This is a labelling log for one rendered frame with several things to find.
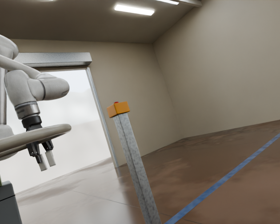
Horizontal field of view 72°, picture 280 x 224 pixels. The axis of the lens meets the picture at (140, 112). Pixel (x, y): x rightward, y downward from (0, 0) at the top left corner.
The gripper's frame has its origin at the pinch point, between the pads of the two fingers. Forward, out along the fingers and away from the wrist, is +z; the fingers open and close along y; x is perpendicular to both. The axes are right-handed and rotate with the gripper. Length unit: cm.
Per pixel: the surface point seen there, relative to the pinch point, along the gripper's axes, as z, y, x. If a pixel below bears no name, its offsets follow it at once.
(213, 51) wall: -106, -559, 212
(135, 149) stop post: 18, -61, 21
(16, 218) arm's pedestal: 19.3, 1.6, -23.4
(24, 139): -8.9, 33.5, 24.5
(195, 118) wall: 76, -639, 96
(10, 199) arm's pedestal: 10.8, 1.2, -23.4
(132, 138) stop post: 10, -62, 22
